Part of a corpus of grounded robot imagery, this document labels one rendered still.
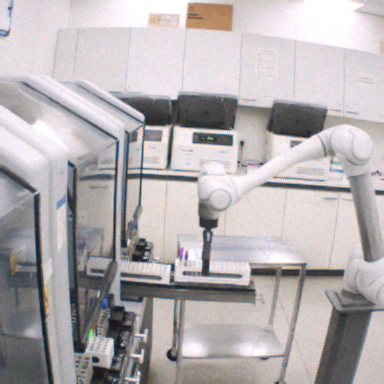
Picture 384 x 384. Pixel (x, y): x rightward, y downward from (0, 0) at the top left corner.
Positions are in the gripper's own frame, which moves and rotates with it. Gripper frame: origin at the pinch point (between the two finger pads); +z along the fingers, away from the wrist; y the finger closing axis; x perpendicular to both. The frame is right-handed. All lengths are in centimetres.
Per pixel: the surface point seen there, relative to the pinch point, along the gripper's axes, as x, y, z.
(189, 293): 5.6, -6.8, 9.8
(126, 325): 26, -46, 7
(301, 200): -92, 228, 17
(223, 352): -15, 33, 61
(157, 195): 32, 229, 21
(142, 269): 24.7, -2.7, 2.3
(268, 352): -40, 33, 61
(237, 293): -13.4, -6.9, 8.8
